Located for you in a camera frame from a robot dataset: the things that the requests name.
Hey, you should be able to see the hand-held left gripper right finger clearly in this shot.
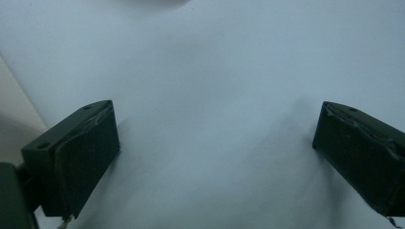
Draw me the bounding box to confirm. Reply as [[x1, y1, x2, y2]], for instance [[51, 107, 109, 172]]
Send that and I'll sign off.
[[312, 101, 405, 219]]

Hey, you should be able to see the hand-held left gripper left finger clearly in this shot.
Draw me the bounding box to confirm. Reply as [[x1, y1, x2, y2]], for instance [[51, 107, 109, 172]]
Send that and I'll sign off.
[[20, 99, 121, 220]]

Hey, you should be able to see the pale grey table mat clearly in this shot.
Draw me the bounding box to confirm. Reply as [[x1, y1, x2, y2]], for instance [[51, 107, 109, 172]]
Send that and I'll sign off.
[[0, 0, 405, 229]]

